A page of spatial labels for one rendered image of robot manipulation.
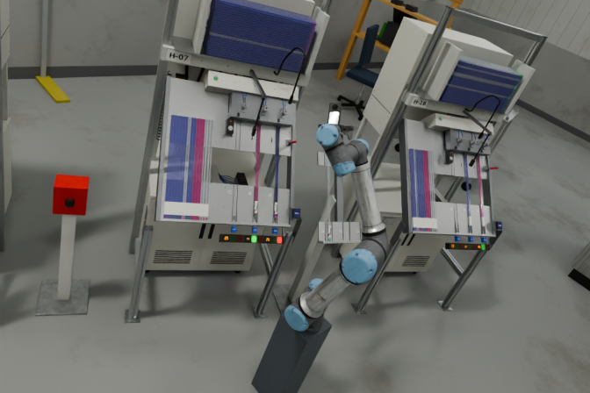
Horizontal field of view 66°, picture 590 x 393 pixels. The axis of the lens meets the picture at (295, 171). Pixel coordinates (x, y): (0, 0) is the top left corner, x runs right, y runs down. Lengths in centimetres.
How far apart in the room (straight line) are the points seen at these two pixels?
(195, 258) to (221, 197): 67
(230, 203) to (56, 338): 109
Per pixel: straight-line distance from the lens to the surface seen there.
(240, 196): 233
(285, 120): 243
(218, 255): 289
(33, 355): 263
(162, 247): 279
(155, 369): 258
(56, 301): 281
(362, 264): 167
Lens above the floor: 215
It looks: 30 degrees down
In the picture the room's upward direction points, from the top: 20 degrees clockwise
